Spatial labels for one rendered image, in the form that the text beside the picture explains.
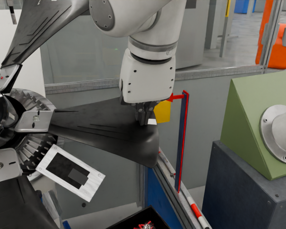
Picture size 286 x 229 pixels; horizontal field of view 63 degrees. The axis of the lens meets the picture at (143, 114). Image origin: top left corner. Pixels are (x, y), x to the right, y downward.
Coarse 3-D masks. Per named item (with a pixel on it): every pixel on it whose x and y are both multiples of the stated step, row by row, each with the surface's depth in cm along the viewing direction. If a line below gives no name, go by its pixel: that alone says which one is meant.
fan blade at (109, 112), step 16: (64, 112) 52; (80, 112) 52; (96, 112) 53; (112, 112) 54; (128, 112) 54; (64, 128) 47; (80, 128) 47; (96, 128) 48; (112, 128) 49; (128, 128) 50; (144, 128) 51; (96, 144) 45; (112, 144) 46; (128, 144) 47; (144, 144) 48; (144, 160) 46
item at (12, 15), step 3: (6, 0) 39; (9, 0) 39; (12, 0) 39; (9, 3) 39; (12, 3) 39; (9, 6) 40; (12, 6) 40; (12, 9) 40; (12, 12) 40; (12, 15) 40; (12, 18) 40; (15, 18) 41; (12, 21) 41; (15, 21) 41; (15, 24) 41
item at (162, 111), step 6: (162, 102) 83; (168, 102) 84; (156, 108) 83; (162, 108) 84; (168, 108) 85; (156, 114) 84; (162, 114) 85; (168, 114) 86; (162, 120) 86; (168, 120) 87
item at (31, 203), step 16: (0, 192) 43; (16, 192) 46; (32, 192) 49; (0, 208) 42; (16, 208) 44; (32, 208) 47; (0, 224) 41; (16, 224) 43; (32, 224) 46; (48, 224) 48
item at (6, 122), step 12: (0, 96) 42; (0, 108) 42; (12, 108) 45; (24, 108) 53; (0, 120) 41; (12, 120) 45; (0, 132) 41; (12, 132) 46; (0, 144) 46; (12, 144) 51
